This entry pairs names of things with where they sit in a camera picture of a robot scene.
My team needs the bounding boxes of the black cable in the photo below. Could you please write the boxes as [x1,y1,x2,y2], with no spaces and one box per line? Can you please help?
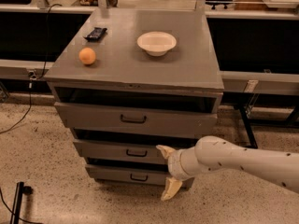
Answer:
[0,3,64,135]

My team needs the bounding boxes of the black stand base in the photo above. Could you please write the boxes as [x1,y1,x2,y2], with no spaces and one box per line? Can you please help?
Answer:
[9,182,33,224]

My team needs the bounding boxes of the black table leg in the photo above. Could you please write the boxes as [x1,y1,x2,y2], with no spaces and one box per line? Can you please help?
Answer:
[237,105,258,149]

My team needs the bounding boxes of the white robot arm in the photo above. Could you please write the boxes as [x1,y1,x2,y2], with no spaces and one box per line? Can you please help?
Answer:
[156,136,299,201]

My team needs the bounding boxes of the dark snack bar wrapper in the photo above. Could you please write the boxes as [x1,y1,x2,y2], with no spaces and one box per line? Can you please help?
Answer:
[85,27,107,42]

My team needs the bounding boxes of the grey top drawer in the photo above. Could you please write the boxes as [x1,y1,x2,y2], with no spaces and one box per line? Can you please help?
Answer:
[54,102,217,138]

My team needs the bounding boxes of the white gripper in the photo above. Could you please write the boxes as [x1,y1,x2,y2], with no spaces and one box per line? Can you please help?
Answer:
[156,145,195,201]

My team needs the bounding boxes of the orange fruit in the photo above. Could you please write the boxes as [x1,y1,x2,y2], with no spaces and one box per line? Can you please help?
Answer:
[78,48,96,65]

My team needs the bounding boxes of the grey bottom drawer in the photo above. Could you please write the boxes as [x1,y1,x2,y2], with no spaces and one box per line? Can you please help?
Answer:
[85,164,170,186]

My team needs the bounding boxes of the grey metal drawer cabinet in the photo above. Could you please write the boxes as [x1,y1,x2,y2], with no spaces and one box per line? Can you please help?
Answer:
[46,8,223,172]

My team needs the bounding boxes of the white bowl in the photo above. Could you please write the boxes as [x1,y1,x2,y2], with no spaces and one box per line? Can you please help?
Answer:
[136,32,177,57]

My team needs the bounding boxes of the grey drawer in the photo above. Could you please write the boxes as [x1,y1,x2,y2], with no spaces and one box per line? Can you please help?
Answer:
[54,102,217,138]
[85,164,170,186]
[73,138,197,164]

